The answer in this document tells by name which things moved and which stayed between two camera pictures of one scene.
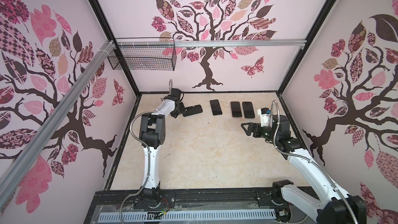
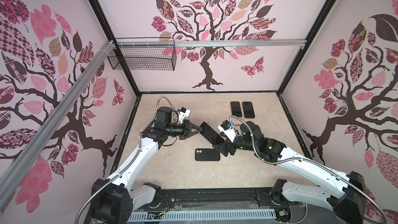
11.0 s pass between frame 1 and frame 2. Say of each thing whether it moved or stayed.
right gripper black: moved
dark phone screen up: stayed
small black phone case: moved
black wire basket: stayed
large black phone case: stayed
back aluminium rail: stayed
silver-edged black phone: moved
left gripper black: moved
